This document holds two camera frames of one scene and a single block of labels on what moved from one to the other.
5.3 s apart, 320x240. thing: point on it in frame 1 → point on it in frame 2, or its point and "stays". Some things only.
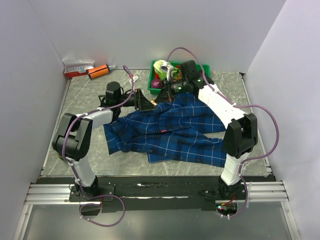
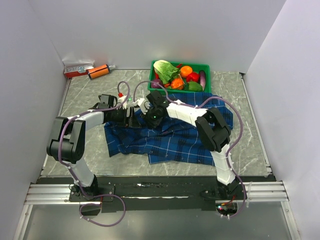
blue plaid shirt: [180, 130] stays
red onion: [156, 83] stays
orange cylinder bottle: [100, 71] stays
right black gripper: [166, 96] → [151, 124]
